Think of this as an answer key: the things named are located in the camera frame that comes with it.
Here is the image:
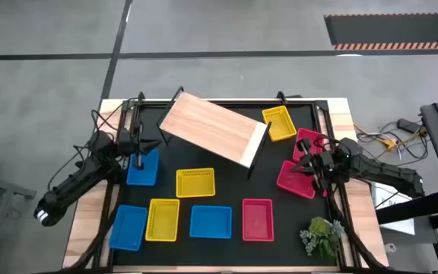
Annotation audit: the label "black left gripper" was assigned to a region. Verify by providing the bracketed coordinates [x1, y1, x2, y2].
[118, 120, 163, 170]

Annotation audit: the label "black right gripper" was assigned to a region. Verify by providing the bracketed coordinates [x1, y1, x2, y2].
[290, 151, 336, 191]

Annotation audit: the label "blue plastic basket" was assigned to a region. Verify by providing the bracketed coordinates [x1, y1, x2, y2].
[108, 204, 148, 252]
[125, 148, 160, 187]
[189, 205, 233, 240]

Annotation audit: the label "tangled black floor cables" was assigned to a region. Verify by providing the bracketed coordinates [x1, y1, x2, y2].
[355, 121, 433, 168]

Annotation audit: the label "black metal table frame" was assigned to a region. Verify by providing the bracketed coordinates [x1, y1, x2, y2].
[62, 91, 395, 274]

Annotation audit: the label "black hazard-striped floor mat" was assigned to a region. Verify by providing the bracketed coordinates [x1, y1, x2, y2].
[323, 12, 438, 51]

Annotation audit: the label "black table mat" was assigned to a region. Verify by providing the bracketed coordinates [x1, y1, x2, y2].
[112, 102, 338, 267]

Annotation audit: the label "red plastic basket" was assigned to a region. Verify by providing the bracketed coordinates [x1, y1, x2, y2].
[241, 198, 275, 243]
[275, 159, 329, 200]
[292, 127, 329, 163]

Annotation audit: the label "artificial green plant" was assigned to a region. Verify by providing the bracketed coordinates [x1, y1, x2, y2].
[299, 216, 345, 259]

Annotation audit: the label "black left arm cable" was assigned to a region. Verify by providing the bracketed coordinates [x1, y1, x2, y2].
[46, 97, 140, 191]

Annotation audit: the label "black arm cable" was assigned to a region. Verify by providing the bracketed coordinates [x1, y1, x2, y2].
[46, 97, 140, 191]
[312, 135, 338, 153]

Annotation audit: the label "black power adapter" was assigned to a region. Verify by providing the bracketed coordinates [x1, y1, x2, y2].
[396, 118, 420, 133]

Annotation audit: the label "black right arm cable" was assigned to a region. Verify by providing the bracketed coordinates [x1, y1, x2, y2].
[312, 135, 338, 153]

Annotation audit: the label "yellow plastic basket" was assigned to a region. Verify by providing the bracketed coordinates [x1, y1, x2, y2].
[144, 198, 181, 243]
[261, 105, 298, 142]
[175, 167, 217, 199]

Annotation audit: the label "yellow power plug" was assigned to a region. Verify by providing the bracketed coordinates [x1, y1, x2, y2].
[380, 137, 398, 151]

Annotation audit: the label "white cardboard box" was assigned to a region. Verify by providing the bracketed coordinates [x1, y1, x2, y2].
[370, 181, 416, 236]

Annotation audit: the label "wooden shelf with black frame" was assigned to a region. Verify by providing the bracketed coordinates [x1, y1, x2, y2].
[157, 85, 272, 180]

